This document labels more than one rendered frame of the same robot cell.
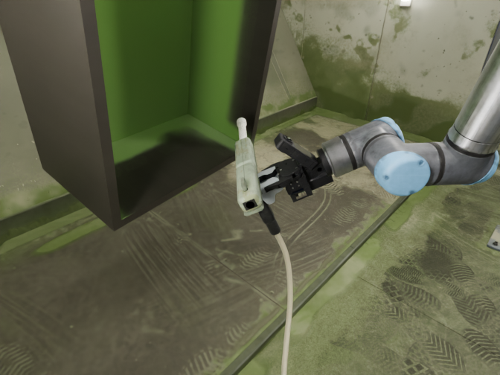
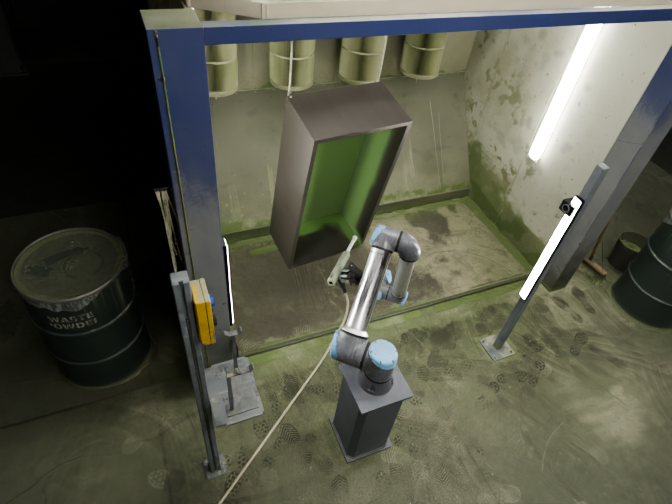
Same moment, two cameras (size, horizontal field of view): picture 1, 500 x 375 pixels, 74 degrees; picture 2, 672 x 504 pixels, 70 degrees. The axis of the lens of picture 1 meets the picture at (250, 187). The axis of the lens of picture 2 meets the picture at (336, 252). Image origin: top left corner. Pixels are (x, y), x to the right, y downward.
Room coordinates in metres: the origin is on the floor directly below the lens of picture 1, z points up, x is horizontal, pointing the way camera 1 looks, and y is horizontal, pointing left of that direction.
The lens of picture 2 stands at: (-1.37, -0.66, 2.89)
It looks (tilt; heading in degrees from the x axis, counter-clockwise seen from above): 44 degrees down; 19
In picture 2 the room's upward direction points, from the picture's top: 8 degrees clockwise
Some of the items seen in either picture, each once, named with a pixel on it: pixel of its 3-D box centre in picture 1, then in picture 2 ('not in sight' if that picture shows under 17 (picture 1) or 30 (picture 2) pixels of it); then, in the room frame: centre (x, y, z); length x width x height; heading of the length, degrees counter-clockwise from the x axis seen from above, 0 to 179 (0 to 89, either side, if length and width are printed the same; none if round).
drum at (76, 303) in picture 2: not in sight; (90, 311); (-0.22, 1.24, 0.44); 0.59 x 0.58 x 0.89; 117
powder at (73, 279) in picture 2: not in sight; (70, 263); (-0.22, 1.25, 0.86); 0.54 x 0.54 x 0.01
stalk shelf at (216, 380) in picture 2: not in sight; (232, 390); (-0.43, 0.07, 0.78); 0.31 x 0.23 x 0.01; 47
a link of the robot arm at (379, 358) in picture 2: not in sight; (379, 359); (0.04, -0.50, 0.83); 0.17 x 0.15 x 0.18; 94
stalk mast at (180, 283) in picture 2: not in sight; (201, 396); (-0.54, 0.17, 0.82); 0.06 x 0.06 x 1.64; 47
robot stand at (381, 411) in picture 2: not in sight; (366, 408); (0.04, -0.51, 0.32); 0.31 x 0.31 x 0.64; 47
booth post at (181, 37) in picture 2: not in sight; (202, 258); (-0.05, 0.47, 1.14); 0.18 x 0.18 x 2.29; 47
